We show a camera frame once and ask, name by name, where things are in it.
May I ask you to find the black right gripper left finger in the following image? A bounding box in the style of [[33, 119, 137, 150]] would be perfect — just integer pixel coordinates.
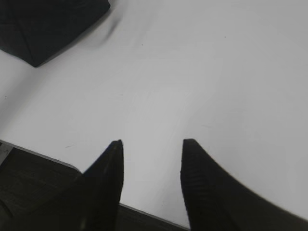
[[0, 140, 124, 231]]

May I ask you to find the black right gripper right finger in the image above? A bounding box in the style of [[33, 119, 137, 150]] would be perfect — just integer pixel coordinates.
[[180, 139, 308, 231]]

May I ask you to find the dark blue lunch bag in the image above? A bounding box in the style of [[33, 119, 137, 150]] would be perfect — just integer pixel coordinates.
[[0, 0, 110, 67]]

